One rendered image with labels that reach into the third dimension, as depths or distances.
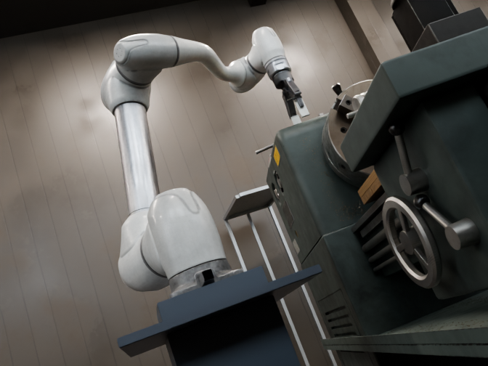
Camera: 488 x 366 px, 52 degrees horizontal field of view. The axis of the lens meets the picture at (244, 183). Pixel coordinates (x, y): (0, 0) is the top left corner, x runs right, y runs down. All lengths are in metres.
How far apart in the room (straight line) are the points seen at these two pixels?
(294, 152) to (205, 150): 3.69
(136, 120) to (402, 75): 1.04
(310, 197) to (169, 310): 0.65
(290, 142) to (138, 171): 0.50
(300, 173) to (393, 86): 0.94
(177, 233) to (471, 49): 0.76
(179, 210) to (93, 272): 3.70
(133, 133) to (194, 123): 3.87
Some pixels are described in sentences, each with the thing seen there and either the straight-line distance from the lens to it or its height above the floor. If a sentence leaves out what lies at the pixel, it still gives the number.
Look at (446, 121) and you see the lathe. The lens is 0.73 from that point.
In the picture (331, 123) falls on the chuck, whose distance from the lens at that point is 1.50.
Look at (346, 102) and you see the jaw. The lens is 1.50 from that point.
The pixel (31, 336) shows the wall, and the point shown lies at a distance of 4.90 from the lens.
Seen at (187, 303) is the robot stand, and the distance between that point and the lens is 1.12.
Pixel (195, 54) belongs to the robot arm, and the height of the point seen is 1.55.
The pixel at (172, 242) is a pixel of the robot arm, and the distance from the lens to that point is 1.21.
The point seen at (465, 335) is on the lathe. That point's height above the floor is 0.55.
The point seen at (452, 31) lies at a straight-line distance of 0.93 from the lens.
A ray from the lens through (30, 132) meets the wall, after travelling 5.48.
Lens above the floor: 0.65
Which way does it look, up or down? 17 degrees up
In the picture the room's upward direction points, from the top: 22 degrees counter-clockwise
